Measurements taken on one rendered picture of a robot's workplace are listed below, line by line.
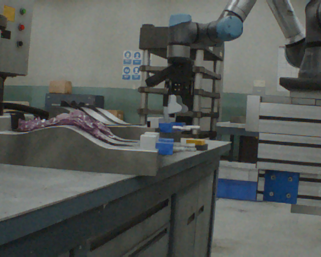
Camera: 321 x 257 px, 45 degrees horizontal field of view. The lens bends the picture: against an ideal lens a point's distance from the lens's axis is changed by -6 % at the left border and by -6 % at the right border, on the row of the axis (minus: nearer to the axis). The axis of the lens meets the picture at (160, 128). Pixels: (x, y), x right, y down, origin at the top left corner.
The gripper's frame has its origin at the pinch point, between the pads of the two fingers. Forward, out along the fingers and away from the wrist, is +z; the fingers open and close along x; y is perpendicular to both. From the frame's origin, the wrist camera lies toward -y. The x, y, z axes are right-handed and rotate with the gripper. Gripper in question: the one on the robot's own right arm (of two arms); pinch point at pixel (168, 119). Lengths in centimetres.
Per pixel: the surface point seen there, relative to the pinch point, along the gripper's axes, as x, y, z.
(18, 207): -85, 7, 11
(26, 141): -54, -15, 5
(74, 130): -51, -4, 2
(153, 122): -13.2, -0.3, 0.6
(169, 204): -2.8, 2.9, 27.5
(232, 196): 307, -26, 87
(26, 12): 26, -85, -47
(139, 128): -17.7, -2.7, 2.6
